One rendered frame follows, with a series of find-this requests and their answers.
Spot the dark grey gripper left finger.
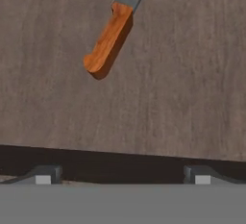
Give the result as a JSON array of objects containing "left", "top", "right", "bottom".
[{"left": 4, "top": 164, "right": 63, "bottom": 186}]

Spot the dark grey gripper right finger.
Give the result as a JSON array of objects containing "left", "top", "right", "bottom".
[{"left": 183, "top": 164, "right": 243, "bottom": 186}]

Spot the knife with wooden handle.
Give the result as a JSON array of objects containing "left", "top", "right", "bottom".
[{"left": 83, "top": 0, "right": 153, "bottom": 74}]

